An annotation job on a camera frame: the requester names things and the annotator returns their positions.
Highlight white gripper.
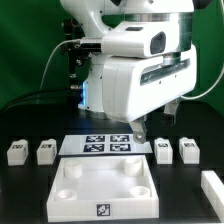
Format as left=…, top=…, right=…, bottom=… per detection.
left=102, top=46, right=197, bottom=144

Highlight white square tabletop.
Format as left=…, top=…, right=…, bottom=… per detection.
left=47, top=155, right=159, bottom=222

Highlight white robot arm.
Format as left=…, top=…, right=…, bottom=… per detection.
left=60, top=0, right=197, bottom=144

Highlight white marker sheet with tags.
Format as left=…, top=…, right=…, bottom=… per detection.
left=59, top=134, right=152, bottom=156

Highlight white obstacle bar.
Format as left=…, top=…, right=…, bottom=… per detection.
left=201, top=171, right=224, bottom=223

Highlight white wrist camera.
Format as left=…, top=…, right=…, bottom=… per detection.
left=101, top=21, right=167, bottom=59

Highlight grey rear camera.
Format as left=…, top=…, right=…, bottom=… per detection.
left=80, top=38, right=101, bottom=52

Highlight black cables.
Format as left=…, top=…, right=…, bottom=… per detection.
left=0, top=87, right=83, bottom=115

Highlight white camera cable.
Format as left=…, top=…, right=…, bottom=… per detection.
left=35, top=38, right=82, bottom=105

